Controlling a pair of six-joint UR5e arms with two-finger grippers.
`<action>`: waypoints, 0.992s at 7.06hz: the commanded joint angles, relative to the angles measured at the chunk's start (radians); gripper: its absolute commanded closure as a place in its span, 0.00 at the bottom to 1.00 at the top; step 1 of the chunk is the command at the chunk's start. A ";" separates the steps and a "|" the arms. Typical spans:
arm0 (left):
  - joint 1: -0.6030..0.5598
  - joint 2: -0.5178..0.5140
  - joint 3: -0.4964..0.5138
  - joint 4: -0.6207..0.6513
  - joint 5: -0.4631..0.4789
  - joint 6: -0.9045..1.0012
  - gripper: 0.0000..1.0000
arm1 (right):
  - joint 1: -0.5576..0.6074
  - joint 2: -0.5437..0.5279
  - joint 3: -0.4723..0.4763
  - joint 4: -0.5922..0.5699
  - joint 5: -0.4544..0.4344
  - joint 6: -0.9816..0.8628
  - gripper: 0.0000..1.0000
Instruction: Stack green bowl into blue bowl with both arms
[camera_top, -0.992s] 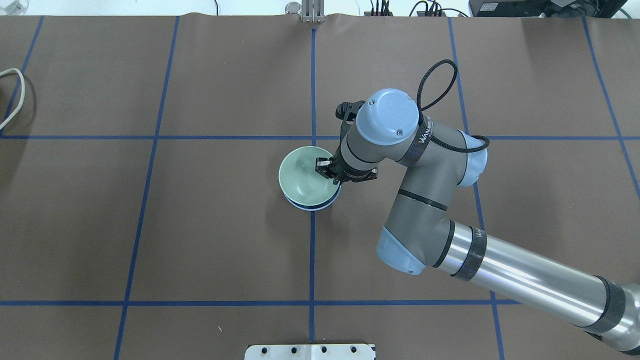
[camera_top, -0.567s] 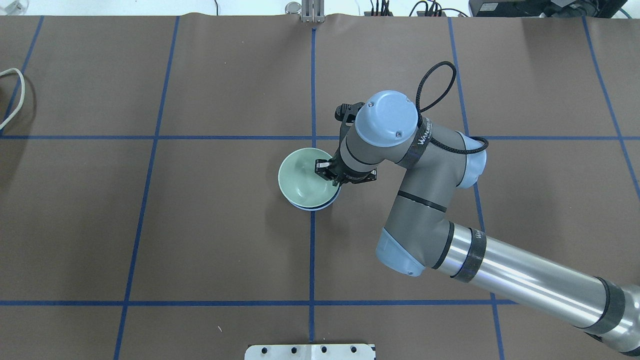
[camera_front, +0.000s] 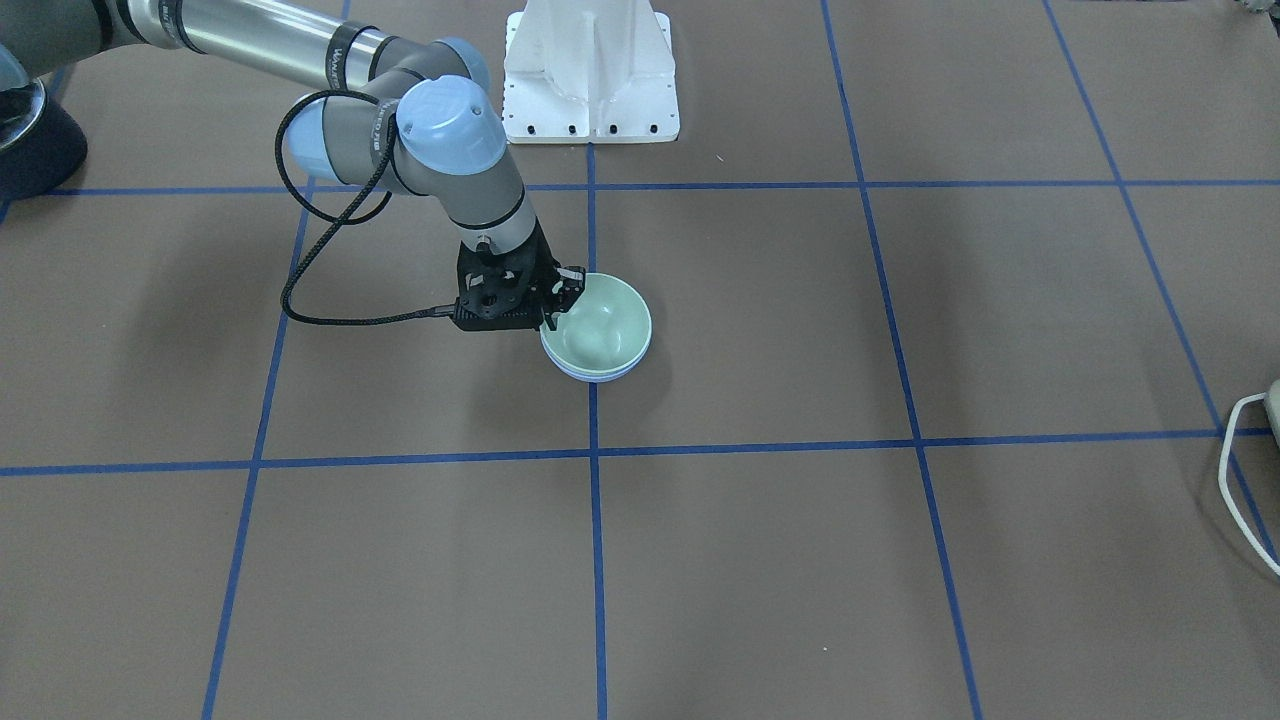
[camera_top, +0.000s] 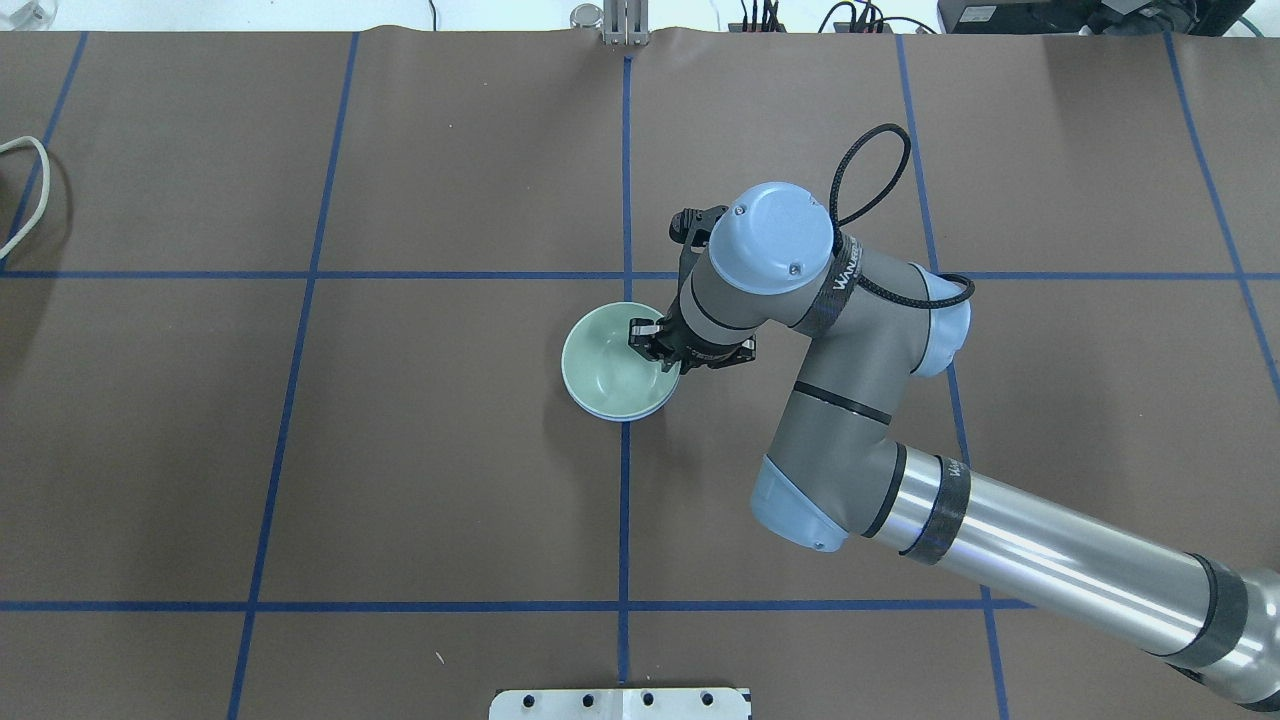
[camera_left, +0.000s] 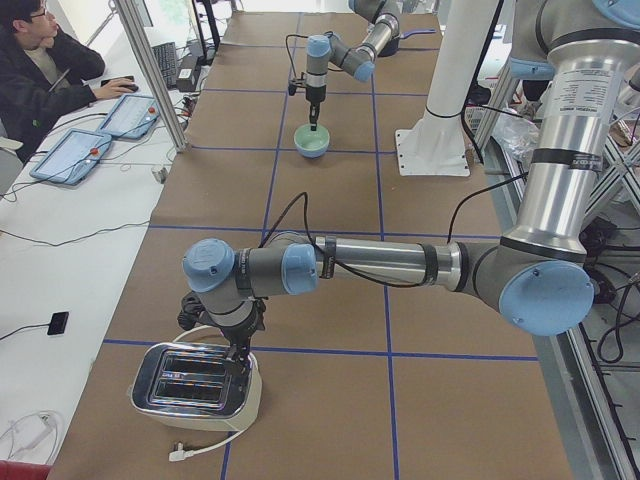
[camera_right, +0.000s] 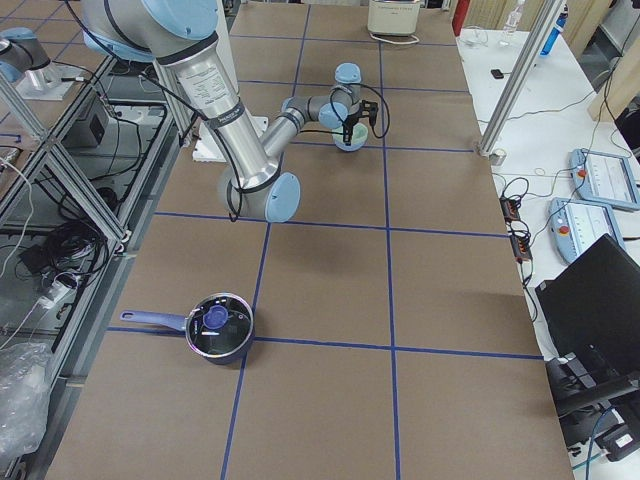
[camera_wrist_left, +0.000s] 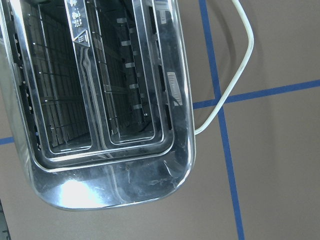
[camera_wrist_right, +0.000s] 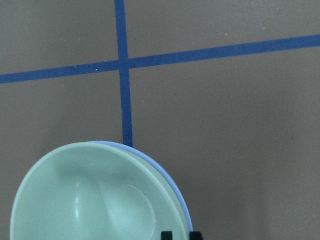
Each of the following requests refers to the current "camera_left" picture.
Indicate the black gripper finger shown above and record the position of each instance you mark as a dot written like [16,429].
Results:
[237,358]
[314,112]

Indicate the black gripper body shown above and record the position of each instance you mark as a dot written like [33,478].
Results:
[234,331]
[313,95]

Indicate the green bowl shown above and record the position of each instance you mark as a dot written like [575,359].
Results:
[307,139]

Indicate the blue bowl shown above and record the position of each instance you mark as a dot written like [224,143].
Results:
[312,153]

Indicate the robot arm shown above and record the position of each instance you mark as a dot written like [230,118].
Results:
[534,276]
[359,60]

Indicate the white chrome toaster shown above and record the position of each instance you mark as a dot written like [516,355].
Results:
[185,385]

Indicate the blue saucepan with lid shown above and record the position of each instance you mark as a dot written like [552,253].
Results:
[400,37]

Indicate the black keyboard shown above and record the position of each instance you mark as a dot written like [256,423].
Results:
[166,59]

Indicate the small black box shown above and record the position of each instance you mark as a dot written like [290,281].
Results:
[58,323]

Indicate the black computer mouse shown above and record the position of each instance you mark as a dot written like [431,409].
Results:
[132,88]

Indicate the far blue teach pendant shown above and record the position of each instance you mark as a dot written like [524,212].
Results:
[131,117]

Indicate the blue teach pendant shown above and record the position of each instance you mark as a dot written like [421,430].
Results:
[72,158]
[131,117]

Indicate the crumpled plastic bag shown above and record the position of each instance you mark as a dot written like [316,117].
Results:
[518,137]

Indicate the near blue teach pendant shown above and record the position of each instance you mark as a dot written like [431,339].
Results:
[72,158]

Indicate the seated person in black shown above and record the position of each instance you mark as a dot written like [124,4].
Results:
[44,74]

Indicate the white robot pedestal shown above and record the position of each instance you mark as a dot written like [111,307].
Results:
[435,146]

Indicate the aluminium frame post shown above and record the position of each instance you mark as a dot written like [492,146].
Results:
[134,29]

